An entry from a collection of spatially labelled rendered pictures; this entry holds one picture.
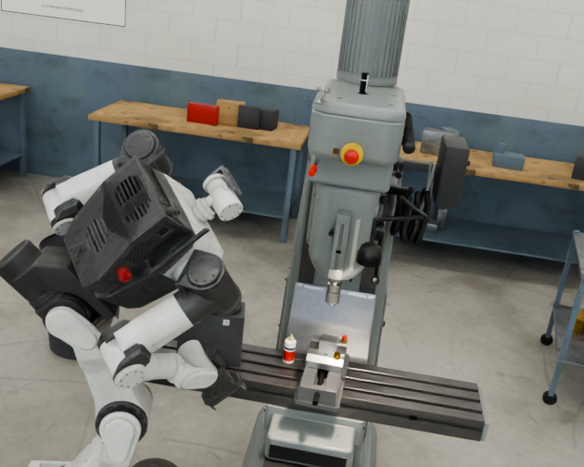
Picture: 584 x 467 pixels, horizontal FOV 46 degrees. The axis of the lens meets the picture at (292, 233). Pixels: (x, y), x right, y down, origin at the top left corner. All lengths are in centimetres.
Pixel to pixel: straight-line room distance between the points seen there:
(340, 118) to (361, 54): 40
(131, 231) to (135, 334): 24
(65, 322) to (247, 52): 483
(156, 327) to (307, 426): 89
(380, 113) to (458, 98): 451
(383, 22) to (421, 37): 407
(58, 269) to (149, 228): 32
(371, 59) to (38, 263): 116
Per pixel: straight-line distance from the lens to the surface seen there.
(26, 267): 184
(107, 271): 166
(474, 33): 632
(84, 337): 186
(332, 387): 225
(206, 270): 159
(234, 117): 603
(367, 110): 188
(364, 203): 208
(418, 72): 632
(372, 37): 222
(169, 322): 163
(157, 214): 159
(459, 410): 242
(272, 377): 239
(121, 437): 200
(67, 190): 191
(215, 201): 174
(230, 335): 237
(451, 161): 235
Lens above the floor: 222
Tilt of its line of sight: 21 degrees down
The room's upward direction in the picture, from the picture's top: 7 degrees clockwise
